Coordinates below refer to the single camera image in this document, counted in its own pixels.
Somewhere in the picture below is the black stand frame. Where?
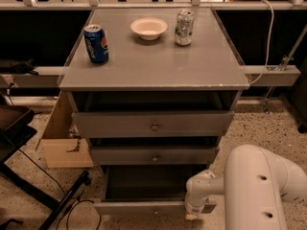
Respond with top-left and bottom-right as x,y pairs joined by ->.
0,105 -> 90,230

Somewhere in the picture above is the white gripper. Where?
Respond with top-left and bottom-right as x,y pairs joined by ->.
185,170 -> 224,220

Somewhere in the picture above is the silver green soda can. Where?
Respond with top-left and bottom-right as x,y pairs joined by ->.
175,9 -> 195,46

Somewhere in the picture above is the metal rail frame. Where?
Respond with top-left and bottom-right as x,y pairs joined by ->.
0,0 -> 307,88

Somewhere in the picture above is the black floor cable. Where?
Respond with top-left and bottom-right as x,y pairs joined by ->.
18,148 -> 103,230

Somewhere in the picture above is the blue Pepsi can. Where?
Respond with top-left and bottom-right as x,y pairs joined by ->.
84,24 -> 108,64

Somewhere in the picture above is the brown cardboard panel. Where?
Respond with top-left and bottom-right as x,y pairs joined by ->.
40,92 -> 93,169

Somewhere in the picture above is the grey middle drawer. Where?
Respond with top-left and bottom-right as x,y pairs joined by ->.
91,146 -> 217,165

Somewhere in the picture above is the grey drawer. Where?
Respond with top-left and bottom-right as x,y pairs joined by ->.
72,111 -> 234,138
91,146 -> 217,165
94,165 -> 205,215

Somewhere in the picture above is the white bowl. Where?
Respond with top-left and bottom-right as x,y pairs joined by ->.
130,17 -> 168,41

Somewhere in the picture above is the grey top drawer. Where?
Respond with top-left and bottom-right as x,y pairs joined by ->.
72,111 -> 234,138

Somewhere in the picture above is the grey bottom drawer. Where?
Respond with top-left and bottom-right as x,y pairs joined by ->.
94,165 -> 205,215

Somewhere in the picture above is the white cable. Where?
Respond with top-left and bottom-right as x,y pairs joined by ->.
248,0 -> 276,86

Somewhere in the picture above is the grey drawer cabinet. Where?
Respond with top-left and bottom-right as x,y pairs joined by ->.
60,8 -> 248,215

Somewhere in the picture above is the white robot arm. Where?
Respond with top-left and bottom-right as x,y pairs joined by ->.
185,145 -> 307,230

